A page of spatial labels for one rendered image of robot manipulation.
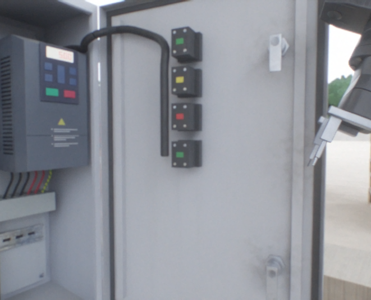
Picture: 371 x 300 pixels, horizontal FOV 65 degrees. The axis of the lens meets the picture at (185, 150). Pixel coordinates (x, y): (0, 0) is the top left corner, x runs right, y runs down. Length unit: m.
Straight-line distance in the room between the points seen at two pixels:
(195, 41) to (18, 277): 0.61
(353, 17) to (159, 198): 0.40
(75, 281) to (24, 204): 0.21
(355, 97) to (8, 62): 0.51
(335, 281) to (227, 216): 1.17
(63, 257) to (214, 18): 0.60
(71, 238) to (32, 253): 0.10
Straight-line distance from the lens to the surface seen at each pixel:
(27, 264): 0.78
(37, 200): 0.68
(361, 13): 0.41
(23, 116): 0.54
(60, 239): 0.76
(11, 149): 0.57
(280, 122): 0.48
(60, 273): 0.79
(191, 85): 0.47
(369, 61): 0.38
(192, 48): 0.49
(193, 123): 0.47
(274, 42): 0.46
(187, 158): 0.46
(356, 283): 1.62
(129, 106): 0.58
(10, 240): 0.74
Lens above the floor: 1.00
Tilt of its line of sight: 3 degrees down
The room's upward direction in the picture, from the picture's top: straight up
